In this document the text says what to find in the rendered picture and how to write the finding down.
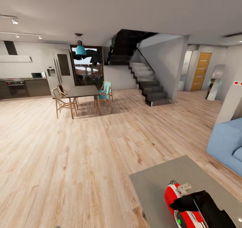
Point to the fridge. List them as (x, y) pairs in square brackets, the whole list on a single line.
[(59, 69)]

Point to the fixed window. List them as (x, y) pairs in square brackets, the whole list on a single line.
[(88, 68)]

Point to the radio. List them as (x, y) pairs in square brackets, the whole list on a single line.
[(187, 219)]

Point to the oven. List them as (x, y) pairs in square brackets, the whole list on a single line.
[(17, 87)]

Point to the standing mirror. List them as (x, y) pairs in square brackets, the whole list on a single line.
[(215, 82)]

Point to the microwave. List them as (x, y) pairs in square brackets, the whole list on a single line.
[(39, 75)]

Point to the range hood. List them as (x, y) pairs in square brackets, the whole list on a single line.
[(13, 56)]

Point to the breakfast table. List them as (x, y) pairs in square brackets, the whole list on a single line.
[(83, 91)]

